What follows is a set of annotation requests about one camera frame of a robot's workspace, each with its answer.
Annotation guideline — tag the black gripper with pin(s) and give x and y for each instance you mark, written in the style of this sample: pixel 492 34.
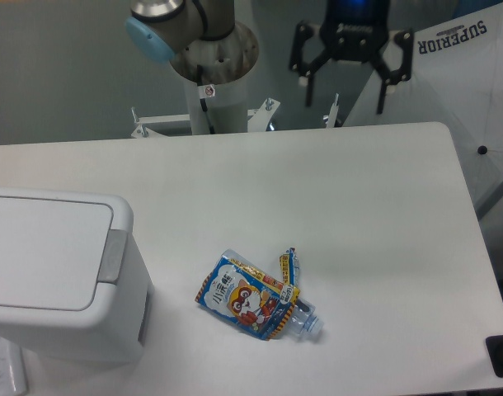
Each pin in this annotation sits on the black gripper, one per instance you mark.
pixel 352 29

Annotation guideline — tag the white push-lid trash can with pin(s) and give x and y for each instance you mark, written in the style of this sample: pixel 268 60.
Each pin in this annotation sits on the white push-lid trash can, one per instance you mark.
pixel 73 283

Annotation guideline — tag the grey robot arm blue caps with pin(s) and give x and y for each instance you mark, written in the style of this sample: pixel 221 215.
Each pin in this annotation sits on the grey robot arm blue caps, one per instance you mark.
pixel 162 29

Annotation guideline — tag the white umbrella with lettering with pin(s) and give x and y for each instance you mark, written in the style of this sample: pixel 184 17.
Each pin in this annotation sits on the white umbrella with lettering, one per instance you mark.
pixel 457 80

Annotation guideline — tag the crushed plastic bottle colourful label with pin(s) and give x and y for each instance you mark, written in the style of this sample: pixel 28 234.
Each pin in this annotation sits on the crushed plastic bottle colourful label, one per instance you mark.
pixel 257 303

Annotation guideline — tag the white paper sheet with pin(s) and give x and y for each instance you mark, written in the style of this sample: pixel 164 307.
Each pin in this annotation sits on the white paper sheet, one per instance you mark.
pixel 13 379

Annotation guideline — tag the white metal base frame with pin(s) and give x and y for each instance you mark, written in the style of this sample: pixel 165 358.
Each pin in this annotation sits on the white metal base frame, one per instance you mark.
pixel 209 115

